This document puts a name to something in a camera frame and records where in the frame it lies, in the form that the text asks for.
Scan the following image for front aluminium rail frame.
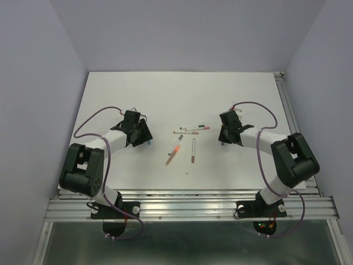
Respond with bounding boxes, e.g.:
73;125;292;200
45;188;339;222

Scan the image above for pink cap marker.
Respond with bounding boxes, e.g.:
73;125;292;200
185;126;210;131

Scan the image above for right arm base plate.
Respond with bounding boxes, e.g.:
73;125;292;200
234;200;287;236

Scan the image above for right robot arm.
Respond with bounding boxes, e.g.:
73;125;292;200
218;110;320;215

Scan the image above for green cap marker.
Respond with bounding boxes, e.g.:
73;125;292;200
179;124;205;130

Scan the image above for brown cap marker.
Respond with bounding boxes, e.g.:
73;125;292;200
191;139;196;163

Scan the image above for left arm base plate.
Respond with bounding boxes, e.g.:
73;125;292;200
87;200;141;235

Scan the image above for orange clear cap marker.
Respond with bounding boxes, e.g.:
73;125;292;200
165;145;180;166

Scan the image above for right side aluminium rail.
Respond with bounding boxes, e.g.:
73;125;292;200
274;72;300;134

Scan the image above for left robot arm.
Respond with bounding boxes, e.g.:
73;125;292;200
59;110;153;218

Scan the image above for beige cap marker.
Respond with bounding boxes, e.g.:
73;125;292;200
173;131;199;135

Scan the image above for grey cap marker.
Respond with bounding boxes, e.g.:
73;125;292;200
168;135;184;156

